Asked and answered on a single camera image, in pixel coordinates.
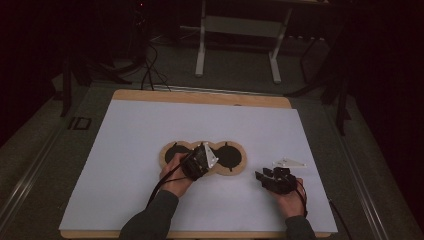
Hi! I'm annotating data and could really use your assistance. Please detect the metal floor rail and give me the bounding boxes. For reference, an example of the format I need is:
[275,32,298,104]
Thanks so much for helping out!
[0,126,69,231]
[324,99,392,240]

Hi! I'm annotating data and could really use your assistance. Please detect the person's right hand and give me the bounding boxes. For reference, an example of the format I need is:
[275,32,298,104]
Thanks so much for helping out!
[271,179,307,219]

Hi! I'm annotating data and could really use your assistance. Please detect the black floor cables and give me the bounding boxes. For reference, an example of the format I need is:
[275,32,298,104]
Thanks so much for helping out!
[139,41,173,92]

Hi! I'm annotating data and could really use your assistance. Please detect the white metal desk frame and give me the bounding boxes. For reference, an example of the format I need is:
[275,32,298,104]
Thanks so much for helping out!
[194,0,294,84]

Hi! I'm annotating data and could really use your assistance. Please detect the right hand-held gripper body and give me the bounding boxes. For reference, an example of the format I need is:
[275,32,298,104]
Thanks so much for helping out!
[270,158,307,195]

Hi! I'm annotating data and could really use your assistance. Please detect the person's left hand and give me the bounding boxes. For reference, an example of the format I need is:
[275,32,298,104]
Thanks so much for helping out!
[159,152,194,198]

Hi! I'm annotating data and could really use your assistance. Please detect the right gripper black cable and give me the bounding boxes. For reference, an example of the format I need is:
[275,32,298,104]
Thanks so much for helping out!
[294,178,352,240]

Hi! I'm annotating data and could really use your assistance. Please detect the black rectangular floor plate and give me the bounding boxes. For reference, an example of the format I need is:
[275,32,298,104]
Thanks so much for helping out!
[68,116,92,131]

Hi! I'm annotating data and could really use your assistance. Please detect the black metal stand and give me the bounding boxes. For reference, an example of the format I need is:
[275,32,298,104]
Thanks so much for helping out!
[285,33,353,137]

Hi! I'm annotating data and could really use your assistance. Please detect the white table sheet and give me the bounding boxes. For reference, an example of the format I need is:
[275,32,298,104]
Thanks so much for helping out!
[58,99,339,234]

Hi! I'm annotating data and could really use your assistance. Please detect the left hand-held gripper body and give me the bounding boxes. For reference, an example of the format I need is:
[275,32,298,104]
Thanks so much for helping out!
[181,142,219,182]

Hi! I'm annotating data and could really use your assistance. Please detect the wooden board with round holes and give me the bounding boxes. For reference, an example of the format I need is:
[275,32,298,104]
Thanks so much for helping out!
[158,140,248,177]

